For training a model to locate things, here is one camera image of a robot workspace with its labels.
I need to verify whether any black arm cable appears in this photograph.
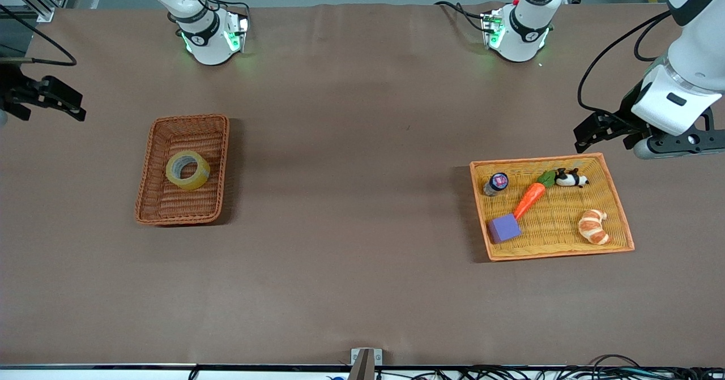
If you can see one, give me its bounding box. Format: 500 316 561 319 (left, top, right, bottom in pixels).
577 9 675 117
0 4 78 67

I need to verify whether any black right base cable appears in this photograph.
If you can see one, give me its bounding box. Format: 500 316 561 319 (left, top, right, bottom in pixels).
204 0 251 27

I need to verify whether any purple cube block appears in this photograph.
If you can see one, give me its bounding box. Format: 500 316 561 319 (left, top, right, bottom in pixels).
488 214 522 245

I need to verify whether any black left base cable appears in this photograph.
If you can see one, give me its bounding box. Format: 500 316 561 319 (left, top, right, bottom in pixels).
434 0 489 31

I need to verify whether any orange toy carrot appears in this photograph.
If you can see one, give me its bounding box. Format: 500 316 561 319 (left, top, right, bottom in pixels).
513 170 557 221

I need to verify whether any toy croissant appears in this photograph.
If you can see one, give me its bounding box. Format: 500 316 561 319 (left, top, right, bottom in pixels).
578 209 613 246

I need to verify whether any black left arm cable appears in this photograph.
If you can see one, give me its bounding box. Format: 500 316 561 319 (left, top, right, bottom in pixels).
577 9 675 117

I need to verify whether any black base cable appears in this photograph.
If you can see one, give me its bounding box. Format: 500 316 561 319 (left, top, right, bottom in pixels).
204 0 251 27
434 0 489 31

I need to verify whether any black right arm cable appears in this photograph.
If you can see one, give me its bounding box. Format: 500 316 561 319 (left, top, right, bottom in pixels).
0 4 78 67

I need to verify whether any deep brown wicker basket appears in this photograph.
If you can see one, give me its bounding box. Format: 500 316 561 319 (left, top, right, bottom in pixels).
134 114 230 226

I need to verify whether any table cover sheet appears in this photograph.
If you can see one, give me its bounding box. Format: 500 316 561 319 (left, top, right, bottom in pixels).
0 3 725 366

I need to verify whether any black white toy animal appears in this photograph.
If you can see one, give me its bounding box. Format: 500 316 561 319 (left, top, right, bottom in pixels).
554 168 590 189

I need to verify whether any black cable tangle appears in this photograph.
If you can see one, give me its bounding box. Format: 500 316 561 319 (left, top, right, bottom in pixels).
377 355 725 380

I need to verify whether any yellow tape roll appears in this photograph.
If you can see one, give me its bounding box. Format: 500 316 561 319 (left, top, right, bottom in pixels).
165 151 211 191

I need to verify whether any small jar purple lid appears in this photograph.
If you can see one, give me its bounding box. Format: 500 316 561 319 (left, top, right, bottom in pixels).
483 172 509 197

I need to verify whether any metal table edge bracket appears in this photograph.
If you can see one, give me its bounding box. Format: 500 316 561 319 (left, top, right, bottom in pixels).
348 348 383 380

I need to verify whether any flat orange wicker tray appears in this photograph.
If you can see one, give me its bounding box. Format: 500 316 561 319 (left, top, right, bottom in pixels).
469 152 636 262

